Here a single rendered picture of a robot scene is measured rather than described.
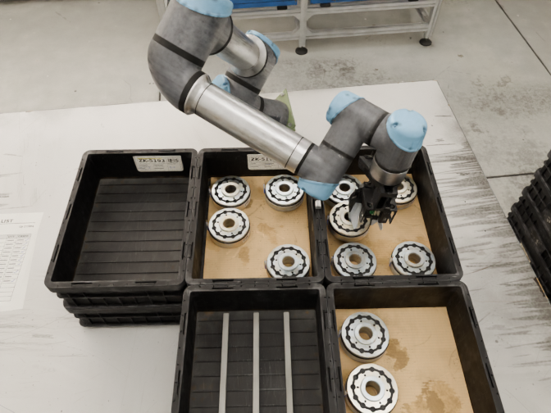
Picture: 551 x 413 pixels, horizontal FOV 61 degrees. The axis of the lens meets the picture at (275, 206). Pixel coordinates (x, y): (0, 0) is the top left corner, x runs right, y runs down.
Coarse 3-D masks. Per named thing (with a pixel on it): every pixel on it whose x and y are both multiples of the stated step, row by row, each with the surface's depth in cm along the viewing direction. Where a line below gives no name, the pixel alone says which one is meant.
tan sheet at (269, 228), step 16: (256, 176) 129; (272, 176) 129; (256, 192) 126; (304, 192) 126; (208, 208) 122; (256, 208) 122; (272, 208) 122; (304, 208) 122; (208, 224) 119; (256, 224) 119; (272, 224) 119; (288, 224) 119; (304, 224) 119; (208, 240) 116; (256, 240) 116; (272, 240) 116; (288, 240) 116; (304, 240) 116; (208, 256) 114; (224, 256) 114; (240, 256) 114; (256, 256) 114; (208, 272) 111; (224, 272) 111; (240, 272) 111; (256, 272) 111
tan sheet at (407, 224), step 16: (416, 208) 122; (384, 224) 119; (400, 224) 119; (416, 224) 119; (336, 240) 116; (368, 240) 116; (384, 240) 116; (400, 240) 116; (416, 240) 116; (384, 256) 114; (384, 272) 111
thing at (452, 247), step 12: (432, 180) 115; (432, 192) 114; (324, 216) 109; (444, 216) 109; (324, 228) 107; (444, 228) 107; (324, 240) 105; (324, 252) 103; (456, 252) 103; (324, 264) 101; (456, 264) 101; (336, 276) 99; (348, 276) 99; (360, 276) 99; (372, 276) 99; (384, 276) 99; (396, 276) 99; (408, 276) 99; (420, 276) 100; (432, 276) 100; (444, 276) 99; (456, 276) 99
